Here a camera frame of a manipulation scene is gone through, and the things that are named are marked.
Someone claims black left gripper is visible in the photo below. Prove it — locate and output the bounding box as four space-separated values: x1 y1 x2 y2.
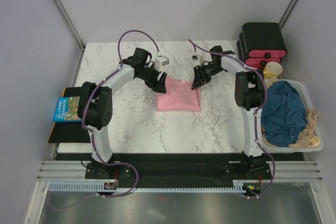
137 64 167 94

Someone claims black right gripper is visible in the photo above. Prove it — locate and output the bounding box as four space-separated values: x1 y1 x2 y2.
191 63 224 90

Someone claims pink t shirt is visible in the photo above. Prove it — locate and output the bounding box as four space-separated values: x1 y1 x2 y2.
156 77 201 112

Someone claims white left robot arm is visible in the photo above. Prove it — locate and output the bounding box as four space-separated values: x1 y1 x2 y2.
77 48 167 178

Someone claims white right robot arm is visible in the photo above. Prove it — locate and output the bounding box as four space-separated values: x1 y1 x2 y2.
192 46 267 157

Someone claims black pink drawer unit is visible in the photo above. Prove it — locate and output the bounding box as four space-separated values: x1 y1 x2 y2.
236 22 288 69

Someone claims yellow mug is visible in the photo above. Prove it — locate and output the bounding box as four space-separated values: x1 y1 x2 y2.
263 61 283 79

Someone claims blue t shirt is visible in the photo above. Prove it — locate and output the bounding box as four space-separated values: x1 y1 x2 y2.
261 81 308 147

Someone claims blue treehouse book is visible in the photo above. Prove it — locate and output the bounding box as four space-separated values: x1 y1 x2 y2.
52 97 81 122

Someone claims black orange notebook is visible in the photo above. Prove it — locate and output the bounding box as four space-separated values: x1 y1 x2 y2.
48 87 90 143

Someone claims white plastic basket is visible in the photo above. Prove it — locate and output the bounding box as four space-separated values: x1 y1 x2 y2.
259 79 325 153

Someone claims beige t shirt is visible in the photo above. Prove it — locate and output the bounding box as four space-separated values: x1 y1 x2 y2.
262 76 321 150

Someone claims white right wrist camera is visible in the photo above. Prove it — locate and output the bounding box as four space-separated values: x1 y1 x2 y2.
192 54 204 66

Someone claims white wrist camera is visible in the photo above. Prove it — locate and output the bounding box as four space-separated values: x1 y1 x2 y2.
154 56 170 70
192 54 204 66

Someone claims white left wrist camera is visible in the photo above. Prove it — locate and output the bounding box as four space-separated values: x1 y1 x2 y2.
154 56 170 70

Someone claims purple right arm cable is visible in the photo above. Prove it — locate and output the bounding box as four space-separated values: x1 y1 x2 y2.
187 38 276 199

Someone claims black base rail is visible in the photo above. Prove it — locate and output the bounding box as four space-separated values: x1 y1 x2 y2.
85 153 272 188

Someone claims white slotted cable duct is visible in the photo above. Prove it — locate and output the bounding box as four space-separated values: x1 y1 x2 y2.
48 180 246 193

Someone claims left aluminium frame post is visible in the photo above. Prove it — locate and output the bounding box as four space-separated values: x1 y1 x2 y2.
52 0 86 52

